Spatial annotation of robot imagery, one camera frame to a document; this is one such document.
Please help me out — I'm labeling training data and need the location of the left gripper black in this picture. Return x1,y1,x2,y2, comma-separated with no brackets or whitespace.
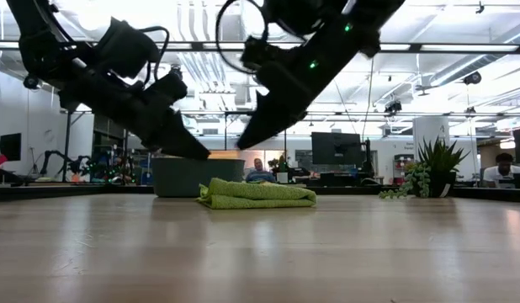
59,69,212,162

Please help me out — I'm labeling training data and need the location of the pale trailing succulent sprig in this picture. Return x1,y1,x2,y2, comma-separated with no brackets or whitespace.
378,162,432,200

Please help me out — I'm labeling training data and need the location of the black background rack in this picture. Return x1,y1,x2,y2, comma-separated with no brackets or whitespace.
93,113,131,184

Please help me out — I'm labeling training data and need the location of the person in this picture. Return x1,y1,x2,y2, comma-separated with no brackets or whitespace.
482,152,520,189
246,157,276,184

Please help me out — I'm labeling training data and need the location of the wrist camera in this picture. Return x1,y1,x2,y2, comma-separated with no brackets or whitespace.
95,16,160,79
241,35,283,73

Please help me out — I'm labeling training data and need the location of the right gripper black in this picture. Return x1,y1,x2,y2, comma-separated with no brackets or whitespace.
236,24,358,151

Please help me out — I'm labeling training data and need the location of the lime green microfiber towel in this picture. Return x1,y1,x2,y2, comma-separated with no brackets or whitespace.
195,177,318,210

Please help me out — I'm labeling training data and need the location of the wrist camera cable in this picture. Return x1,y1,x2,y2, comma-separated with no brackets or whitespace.
140,25,171,83
215,0,269,76

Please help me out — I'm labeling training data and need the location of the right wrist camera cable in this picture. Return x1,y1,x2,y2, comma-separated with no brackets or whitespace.
215,0,269,76

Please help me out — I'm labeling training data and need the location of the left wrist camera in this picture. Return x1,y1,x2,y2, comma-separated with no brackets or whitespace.
95,16,160,79

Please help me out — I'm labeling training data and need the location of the orange microfiber towel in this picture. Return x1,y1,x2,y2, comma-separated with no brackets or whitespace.
207,150,240,160

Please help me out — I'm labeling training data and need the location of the red and white shelf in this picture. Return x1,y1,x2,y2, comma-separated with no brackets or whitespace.
392,153,415,185

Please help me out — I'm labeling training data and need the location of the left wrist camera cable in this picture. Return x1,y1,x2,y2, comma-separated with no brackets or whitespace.
140,25,171,83

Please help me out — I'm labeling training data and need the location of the black aluminium rig frame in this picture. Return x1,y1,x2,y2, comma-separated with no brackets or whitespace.
0,40,520,204

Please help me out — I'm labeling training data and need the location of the spiky potted green plant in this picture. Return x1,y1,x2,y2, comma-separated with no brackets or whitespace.
416,135,472,199

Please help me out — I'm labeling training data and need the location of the teal plastic bin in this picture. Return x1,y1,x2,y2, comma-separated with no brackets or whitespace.
151,157,247,199

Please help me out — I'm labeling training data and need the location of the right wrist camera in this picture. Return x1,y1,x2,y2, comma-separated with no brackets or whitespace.
241,35,283,73

